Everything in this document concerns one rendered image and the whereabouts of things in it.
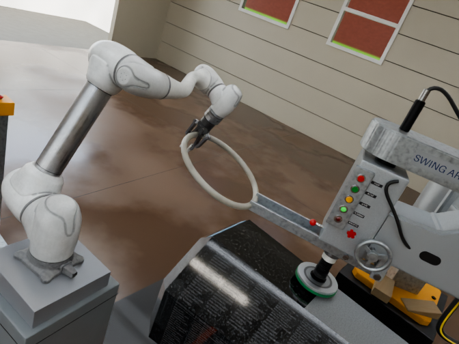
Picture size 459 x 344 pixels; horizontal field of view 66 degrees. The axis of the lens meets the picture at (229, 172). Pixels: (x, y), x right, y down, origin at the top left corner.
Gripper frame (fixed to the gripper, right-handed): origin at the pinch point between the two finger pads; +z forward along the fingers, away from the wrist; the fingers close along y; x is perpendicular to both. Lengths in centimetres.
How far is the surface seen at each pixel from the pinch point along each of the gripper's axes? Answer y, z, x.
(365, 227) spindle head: 85, -45, 5
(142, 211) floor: -32, 137, 90
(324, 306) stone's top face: 105, -4, 10
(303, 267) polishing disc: 85, -4, 17
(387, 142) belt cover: 63, -75, -1
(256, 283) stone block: 78, 12, -3
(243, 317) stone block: 86, 21, -13
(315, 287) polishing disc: 95, -7, 9
